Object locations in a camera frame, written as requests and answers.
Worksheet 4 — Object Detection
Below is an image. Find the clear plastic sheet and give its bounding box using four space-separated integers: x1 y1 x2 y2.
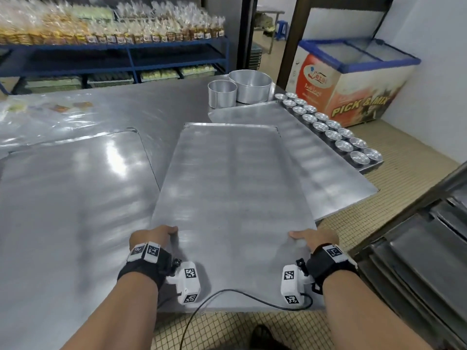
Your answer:
0 92 96 122

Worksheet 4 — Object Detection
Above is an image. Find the small round metal cake tin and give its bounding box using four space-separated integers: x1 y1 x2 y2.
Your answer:
207 80 238 110

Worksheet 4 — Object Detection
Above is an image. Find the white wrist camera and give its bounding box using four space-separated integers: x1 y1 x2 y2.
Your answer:
166 259 201 305
280 259 315 307

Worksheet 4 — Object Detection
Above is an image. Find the metal table in back room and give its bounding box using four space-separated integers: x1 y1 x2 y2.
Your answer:
255 6 285 55

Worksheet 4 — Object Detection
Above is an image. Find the person's left forearm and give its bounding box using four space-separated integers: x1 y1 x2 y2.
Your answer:
61 271 160 350

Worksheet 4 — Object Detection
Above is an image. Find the blue metal shelf rack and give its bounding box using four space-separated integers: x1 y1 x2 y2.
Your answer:
0 35 231 96

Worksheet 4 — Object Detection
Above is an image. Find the person's black shoe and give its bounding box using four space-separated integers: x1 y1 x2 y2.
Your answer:
251 324 284 350

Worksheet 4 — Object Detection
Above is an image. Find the chest freezer with blue frame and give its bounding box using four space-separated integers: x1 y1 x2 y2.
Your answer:
286 38 422 128

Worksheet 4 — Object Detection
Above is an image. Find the person's left hand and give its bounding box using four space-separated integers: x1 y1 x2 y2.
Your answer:
129 225 180 249

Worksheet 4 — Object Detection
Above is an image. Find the large metal baking tray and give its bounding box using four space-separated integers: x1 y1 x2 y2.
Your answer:
151 122 319 312

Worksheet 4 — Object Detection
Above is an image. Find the group of small metal moulds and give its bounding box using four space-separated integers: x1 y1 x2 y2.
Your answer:
274 92 383 166

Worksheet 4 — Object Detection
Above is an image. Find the person's right forearm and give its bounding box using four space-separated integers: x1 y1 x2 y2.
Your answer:
323 275 424 350

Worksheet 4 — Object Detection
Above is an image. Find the metal rack with stacked trays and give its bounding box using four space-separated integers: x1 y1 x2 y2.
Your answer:
352 162 467 350

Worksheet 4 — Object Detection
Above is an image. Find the row of clear snack packets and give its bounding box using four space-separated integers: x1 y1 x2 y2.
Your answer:
0 0 226 46

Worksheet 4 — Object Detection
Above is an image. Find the large round metal cake tin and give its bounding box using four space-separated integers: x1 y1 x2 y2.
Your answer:
228 70 274 105

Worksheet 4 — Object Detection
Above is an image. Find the person's right hand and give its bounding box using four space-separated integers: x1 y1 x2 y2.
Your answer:
288 229 340 252

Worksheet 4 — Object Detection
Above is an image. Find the tray of pale pastries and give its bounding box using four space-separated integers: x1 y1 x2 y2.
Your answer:
178 64 218 78
86 72 135 88
140 69 180 83
25 76 83 94

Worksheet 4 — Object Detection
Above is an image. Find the black wrist strap with markers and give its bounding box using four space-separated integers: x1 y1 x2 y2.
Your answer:
117 242 173 289
306 243 359 285

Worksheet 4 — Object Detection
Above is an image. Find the black cable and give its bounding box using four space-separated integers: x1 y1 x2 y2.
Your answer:
180 289 314 350

